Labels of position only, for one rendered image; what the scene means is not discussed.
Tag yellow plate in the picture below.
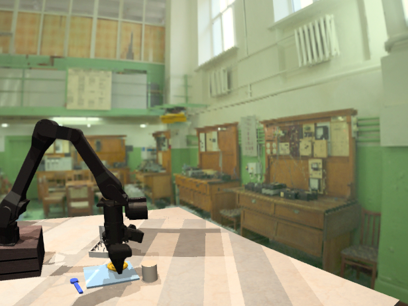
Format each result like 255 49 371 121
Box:
107 262 128 272

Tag cream cylinder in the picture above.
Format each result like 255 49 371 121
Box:
141 260 158 283

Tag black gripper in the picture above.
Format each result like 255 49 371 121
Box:
102 221 132 274

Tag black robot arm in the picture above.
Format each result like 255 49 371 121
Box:
0 119 148 246

